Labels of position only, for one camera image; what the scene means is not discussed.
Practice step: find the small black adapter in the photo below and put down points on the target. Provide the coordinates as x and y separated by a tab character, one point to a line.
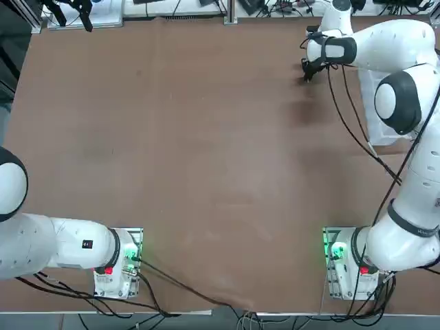
206	2

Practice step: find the flat black device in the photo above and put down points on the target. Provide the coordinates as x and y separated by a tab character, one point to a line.
146	1

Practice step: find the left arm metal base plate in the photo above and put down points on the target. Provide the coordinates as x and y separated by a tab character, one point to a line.
137	290

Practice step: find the aluminium profile post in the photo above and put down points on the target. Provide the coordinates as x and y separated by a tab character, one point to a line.
231	12

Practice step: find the transparent plastic compartment box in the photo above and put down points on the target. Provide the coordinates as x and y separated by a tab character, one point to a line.
369	98

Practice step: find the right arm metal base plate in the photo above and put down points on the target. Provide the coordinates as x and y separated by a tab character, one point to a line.
328	290

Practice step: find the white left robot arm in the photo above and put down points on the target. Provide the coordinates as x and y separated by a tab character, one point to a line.
68	245

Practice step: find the black power adapter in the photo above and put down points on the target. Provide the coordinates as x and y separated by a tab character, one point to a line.
359	4

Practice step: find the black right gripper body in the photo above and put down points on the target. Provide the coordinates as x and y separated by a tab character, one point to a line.
313	67

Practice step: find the dark power adapter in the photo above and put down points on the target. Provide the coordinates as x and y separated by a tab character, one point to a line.
251	6

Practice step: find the small device with red ports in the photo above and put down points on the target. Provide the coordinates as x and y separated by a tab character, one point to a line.
285	6

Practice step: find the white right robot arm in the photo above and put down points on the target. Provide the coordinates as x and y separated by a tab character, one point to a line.
395	41

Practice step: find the aluminium frame profile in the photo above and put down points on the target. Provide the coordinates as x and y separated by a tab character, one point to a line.
38	20

